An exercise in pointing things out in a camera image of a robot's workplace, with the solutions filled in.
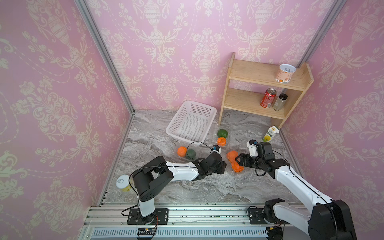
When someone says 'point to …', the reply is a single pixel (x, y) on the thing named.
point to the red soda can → (268, 98)
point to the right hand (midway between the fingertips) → (241, 159)
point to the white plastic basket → (192, 122)
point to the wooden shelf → (248, 101)
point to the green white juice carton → (272, 131)
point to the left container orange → (182, 151)
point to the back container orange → (221, 141)
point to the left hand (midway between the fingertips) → (224, 166)
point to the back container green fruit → (222, 133)
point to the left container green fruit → (191, 153)
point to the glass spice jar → (280, 102)
